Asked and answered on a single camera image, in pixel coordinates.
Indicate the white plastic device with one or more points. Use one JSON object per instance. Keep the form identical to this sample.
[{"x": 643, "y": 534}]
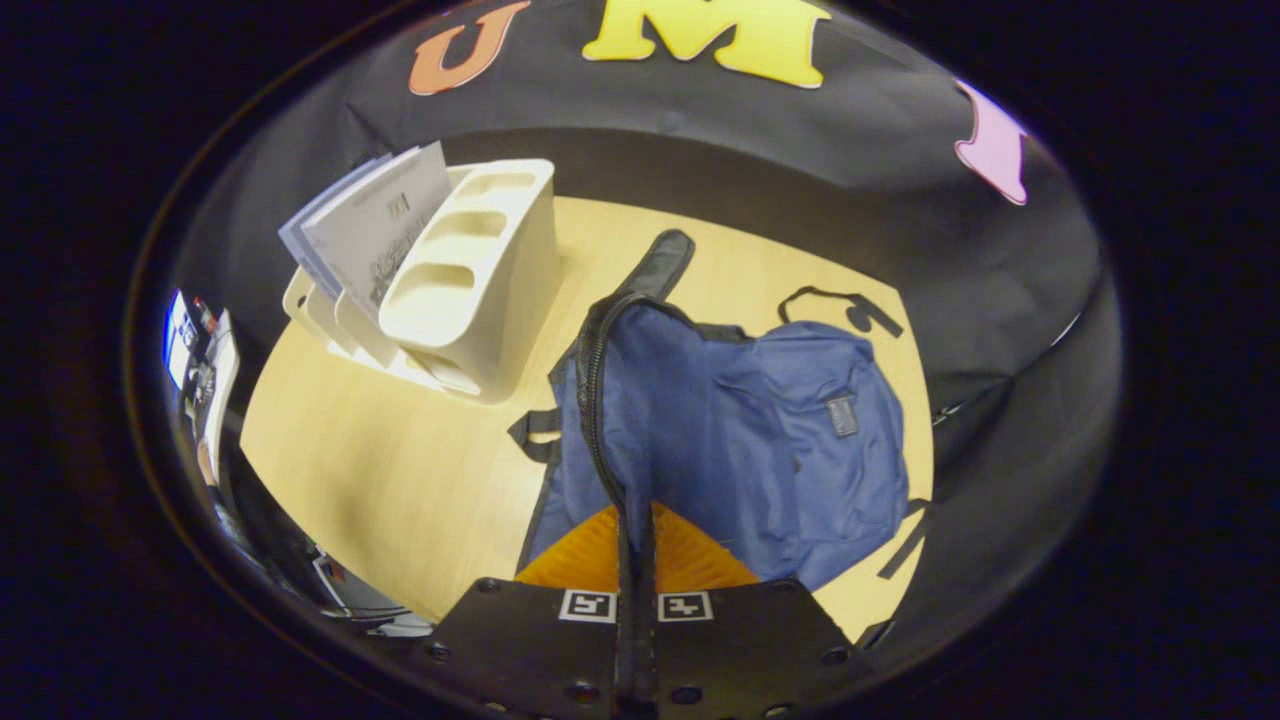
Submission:
[{"x": 220, "y": 400}]

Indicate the bright coloured screen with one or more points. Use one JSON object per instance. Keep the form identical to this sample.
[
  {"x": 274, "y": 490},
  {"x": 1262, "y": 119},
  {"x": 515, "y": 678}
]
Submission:
[{"x": 180, "y": 340}]

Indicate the white plastic bookshelf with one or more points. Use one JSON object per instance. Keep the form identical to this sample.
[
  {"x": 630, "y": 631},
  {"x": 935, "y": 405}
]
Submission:
[{"x": 480, "y": 300}]

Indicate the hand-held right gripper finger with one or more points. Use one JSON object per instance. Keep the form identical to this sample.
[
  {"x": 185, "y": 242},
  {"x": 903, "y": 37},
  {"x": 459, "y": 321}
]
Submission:
[
  {"x": 647, "y": 620},
  {"x": 627, "y": 620}
]

